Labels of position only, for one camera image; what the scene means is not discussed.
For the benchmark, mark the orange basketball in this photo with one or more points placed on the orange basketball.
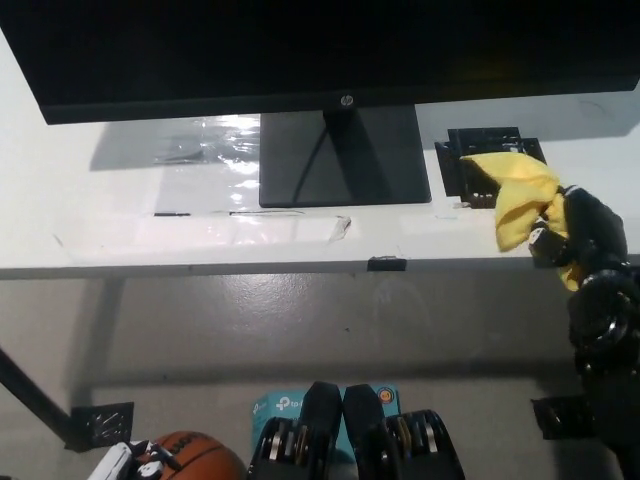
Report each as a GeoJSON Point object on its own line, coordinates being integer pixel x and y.
{"type": "Point", "coordinates": [210, 457]}

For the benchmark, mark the teal tp-link box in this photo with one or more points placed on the teal tp-link box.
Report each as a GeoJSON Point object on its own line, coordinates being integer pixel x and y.
{"type": "Point", "coordinates": [280, 402]}

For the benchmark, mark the black HP monitor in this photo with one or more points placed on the black HP monitor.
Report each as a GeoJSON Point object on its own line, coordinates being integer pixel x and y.
{"type": "Point", "coordinates": [250, 50]}

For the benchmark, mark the clear plastic film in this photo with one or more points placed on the clear plastic film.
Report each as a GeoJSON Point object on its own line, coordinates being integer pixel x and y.
{"type": "Point", "coordinates": [235, 150]}

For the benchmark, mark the black tape square patch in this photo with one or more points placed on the black tape square patch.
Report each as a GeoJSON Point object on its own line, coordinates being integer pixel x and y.
{"type": "Point", "coordinates": [480, 145]}

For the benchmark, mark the yellow microfiber cloth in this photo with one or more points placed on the yellow microfiber cloth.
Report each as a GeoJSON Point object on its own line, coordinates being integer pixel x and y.
{"type": "Point", "coordinates": [520, 200]}

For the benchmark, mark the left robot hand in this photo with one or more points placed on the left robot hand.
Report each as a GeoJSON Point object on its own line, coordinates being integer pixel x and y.
{"type": "Point", "coordinates": [145, 467]}

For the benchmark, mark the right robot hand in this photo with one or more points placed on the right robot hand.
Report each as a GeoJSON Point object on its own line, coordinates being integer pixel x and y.
{"type": "Point", "coordinates": [595, 230]}

